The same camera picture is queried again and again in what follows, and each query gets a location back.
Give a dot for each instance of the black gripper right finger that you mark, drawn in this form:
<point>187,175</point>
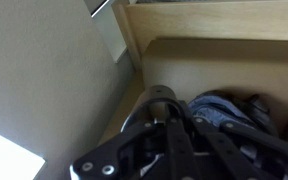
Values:
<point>263,141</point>

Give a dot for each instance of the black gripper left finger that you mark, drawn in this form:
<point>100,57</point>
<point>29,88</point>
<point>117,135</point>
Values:
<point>161,105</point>

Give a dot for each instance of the dark grey backpack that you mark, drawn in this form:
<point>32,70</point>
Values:
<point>219,106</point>

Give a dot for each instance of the tan leather couch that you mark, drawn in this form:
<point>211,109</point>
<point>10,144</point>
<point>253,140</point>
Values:
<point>240,67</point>

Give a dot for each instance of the wooden headboard panel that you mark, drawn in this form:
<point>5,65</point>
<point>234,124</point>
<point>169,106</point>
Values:
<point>227,19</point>

